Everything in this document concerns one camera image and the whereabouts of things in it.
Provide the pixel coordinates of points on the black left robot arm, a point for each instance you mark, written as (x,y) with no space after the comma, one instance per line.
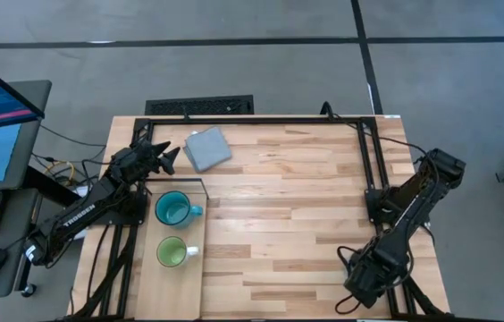
(78,217)

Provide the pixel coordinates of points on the teal speckled mug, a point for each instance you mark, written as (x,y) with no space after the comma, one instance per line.
(173,210)

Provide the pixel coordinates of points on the black floor vent grille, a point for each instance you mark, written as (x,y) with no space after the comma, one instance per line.
(198,105)

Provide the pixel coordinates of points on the green and white mug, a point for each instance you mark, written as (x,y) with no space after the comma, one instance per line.
(171,251)

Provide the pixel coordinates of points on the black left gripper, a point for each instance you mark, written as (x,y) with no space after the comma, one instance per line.
(138,161)

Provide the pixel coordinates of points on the folded grey cloth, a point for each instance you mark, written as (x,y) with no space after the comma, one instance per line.
(207,149)

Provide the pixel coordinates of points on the black frame bracket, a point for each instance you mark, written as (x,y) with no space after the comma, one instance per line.
(326,109)
(185,114)

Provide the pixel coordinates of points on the black aluminium table frame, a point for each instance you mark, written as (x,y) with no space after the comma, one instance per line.
(256,121)

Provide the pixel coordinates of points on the grey computer desk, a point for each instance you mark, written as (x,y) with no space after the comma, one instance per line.
(33,134)

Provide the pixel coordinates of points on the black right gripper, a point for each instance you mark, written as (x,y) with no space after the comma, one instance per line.
(372,275)

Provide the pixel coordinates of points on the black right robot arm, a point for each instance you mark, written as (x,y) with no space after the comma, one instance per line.
(417,201)

